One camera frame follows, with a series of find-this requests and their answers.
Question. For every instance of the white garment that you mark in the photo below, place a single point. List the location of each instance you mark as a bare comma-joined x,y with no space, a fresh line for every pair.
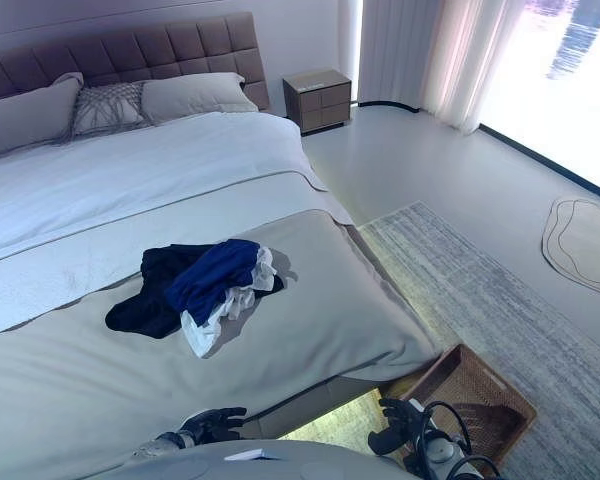
200,340

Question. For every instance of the beige bed blanket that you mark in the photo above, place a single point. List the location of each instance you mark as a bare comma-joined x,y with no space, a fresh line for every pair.
305,310

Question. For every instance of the blue garment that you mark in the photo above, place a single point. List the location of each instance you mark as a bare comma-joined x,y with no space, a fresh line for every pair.
205,280

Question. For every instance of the white mat with dark outline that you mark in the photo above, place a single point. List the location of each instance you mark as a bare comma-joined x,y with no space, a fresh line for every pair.
580,250

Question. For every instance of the black garment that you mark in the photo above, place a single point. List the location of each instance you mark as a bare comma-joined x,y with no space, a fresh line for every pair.
140,310

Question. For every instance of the grey striped rug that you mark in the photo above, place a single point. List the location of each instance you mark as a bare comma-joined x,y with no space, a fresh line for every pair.
480,300

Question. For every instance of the brown wicker basket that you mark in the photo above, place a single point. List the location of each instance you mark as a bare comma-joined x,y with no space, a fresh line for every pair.
480,380

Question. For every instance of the brown nightstand with drawers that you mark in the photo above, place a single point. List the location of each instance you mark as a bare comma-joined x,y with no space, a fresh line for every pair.
320,105

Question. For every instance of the large bright window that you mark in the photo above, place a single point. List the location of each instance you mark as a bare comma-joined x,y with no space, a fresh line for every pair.
555,125

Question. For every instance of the grey robot torso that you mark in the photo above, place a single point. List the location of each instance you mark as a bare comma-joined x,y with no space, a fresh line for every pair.
305,465

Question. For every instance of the beige panelled bed base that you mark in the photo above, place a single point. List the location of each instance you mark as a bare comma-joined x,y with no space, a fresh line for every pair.
320,400

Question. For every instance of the sheer cream curtain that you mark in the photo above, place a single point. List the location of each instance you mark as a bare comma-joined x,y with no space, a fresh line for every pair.
475,65

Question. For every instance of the brown tufted headboard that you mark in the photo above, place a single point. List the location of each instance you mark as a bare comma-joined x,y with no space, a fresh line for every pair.
180,45

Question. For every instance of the white duvet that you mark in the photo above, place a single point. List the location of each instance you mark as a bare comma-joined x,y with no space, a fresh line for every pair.
130,175

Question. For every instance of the grey patterned cushion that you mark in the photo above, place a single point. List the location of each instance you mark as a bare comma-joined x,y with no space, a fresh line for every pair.
105,107

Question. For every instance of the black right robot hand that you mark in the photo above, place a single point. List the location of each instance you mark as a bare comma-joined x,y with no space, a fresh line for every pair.
402,425

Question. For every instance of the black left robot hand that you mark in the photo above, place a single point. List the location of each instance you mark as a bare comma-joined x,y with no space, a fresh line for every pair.
207,425

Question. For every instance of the white pleated curtain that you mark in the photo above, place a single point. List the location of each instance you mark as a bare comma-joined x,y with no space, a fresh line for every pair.
395,50

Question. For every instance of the grey rectangular pillow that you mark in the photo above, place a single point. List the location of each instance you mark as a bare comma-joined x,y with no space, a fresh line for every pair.
195,97
20,120

